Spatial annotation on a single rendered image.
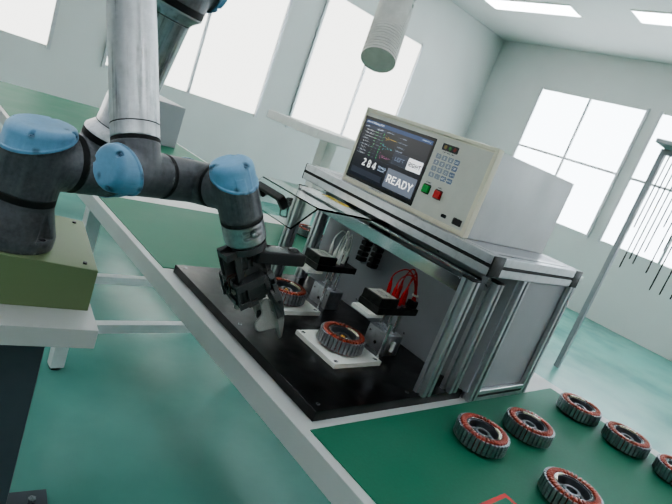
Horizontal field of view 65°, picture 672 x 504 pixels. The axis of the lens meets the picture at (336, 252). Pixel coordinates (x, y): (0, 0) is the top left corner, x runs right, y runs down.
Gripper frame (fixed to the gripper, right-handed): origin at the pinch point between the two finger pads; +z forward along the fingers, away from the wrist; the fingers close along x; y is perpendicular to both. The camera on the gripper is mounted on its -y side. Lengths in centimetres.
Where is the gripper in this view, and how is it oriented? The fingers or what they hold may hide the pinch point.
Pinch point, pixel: (270, 321)
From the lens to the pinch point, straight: 108.6
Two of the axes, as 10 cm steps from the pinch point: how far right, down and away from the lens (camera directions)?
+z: 0.7, 8.4, 5.4
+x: 6.0, 4.0, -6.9
